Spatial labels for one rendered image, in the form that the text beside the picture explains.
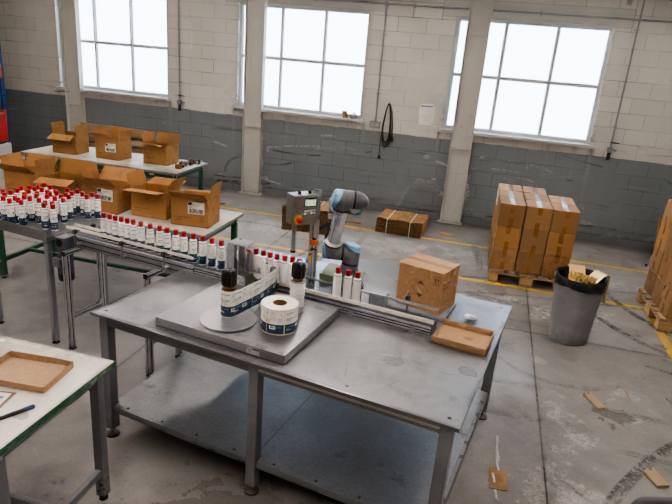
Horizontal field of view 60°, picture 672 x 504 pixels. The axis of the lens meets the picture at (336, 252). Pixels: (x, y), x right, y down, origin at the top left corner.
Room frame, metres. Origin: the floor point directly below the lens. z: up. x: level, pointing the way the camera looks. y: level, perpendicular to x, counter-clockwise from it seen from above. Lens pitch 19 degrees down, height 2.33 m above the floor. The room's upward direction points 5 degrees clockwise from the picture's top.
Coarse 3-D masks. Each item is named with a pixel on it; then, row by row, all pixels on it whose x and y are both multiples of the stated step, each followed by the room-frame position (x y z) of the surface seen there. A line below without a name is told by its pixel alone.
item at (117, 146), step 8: (96, 128) 7.37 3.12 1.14; (104, 128) 7.53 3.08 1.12; (112, 128) 7.59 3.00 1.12; (120, 128) 7.57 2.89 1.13; (96, 136) 7.28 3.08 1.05; (104, 136) 7.22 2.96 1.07; (112, 136) 7.56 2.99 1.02; (120, 136) 7.27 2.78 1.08; (128, 136) 7.42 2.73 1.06; (96, 144) 7.31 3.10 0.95; (104, 144) 7.27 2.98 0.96; (112, 144) 7.24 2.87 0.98; (120, 144) 7.27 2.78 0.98; (128, 144) 7.42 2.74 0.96; (96, 152) 7.31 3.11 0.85; (104, 152) 7.27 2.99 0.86; (112, 152) 7.24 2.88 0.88; (120, 152) 7.26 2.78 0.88; (128, 152) 7.41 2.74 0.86; (120, 160) 7.26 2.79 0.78
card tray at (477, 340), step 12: (444, 324) 3.17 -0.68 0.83; (456, 324) 3.14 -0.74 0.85; (468, 324) 3.12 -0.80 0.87; (432, 336) 2.93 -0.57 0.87; (444, 336) 3.01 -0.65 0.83; (456, 336) 3.02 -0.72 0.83; (468, 336) 3.03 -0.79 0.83; (480, 336) 3.05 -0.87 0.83; (492, 336) 3.01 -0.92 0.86; (456, 348) 2.88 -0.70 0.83; (468, 348) 2.86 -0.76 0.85; (480, 348) 2.83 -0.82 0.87
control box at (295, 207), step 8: (288, 192) 3.49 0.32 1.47; (296, 192) 3.51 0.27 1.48; (304, 192) 3.53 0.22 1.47; (288, 200) 3.48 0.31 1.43; (296, 200) 3.43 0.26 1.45; (304, 200) 3.46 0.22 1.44; (288, 208) 3.47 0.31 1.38; (296, 208) 3.43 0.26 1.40; (304, 208) 3.46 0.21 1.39; (312, 208) 3.49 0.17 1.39; (288, 216) 3.47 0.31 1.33; (296, 216) 3.43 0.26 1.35; (304, 216) 3.46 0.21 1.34; (312, 216) 3.49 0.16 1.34; (296, 224) 3.43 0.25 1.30; (304, 224) 3.47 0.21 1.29
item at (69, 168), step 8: (64, 160) 5.44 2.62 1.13; (72, 160) 5.44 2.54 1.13; (80, 160) 5.43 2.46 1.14; (64, 168) 5.42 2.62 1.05; (72, 168) 5.41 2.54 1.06; (80, 168) 5.40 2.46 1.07; (48, 176) 5.26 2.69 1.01; (56, 176) 5.37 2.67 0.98; (64, 176) 5.41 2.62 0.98; (72, 176) 5.40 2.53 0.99; (80, 176) 5.39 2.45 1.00; (48, 184) 5.01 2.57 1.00; (56, 184) 5.02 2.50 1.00; (64, 184) 5.02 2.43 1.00; (72, 184) 5.11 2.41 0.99; (80, 184) 5.16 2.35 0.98
